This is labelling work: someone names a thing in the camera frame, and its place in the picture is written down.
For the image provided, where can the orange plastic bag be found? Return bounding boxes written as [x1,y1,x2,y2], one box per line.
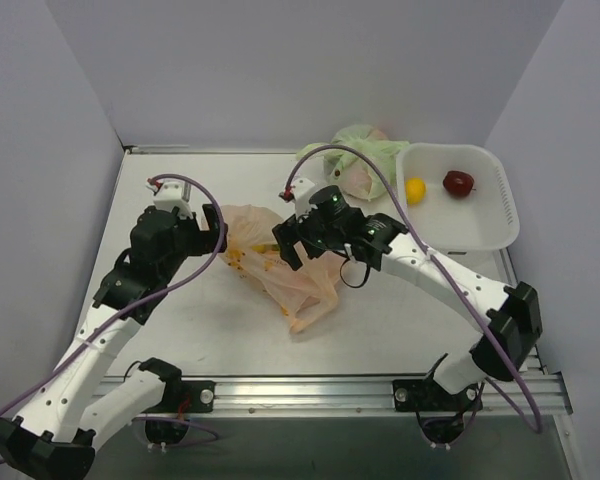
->
[221,205,343,334]

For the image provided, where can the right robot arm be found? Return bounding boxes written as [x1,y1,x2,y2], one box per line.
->
[273,178,542,409]

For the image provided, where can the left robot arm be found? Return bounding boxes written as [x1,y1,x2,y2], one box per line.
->
[0,203,227,479]

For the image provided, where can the green plastic bag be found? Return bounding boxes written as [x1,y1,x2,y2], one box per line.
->
[313,124,410,201]

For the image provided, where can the yellow lemon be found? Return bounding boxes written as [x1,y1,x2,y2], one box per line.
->
[405,177,427,205]

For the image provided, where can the white plastic basket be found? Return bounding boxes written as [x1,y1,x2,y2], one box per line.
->
[396,143,520,266]

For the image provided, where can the dark red apple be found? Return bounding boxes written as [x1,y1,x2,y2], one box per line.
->
[442,170,475,199]

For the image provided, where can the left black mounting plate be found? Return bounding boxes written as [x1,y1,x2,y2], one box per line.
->
[157,380,216,415]

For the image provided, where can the black mounting plate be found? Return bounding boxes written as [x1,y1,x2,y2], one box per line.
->
[157,380,216,415]
[392,378,482,413]

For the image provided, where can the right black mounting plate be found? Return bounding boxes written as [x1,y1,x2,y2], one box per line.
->
[392,378,482,413]

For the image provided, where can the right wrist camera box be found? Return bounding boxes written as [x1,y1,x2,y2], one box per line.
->
[279,177,318,217]

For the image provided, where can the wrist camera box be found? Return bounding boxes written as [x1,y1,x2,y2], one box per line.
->
[279,177,318,217]
[146,180,193,219]

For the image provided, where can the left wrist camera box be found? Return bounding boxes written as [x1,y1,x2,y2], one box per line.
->
[146,180,193,219]

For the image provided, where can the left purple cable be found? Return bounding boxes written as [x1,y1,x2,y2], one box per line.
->
[0,173,227,466]

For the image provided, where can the purple cable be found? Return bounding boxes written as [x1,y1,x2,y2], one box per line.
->
[279,143,544,434]
[0,173,227,466]

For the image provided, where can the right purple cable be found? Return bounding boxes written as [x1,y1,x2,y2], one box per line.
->
[279,143,544,434]

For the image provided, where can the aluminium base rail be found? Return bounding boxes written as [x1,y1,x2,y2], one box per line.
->
[35,372,575,420]

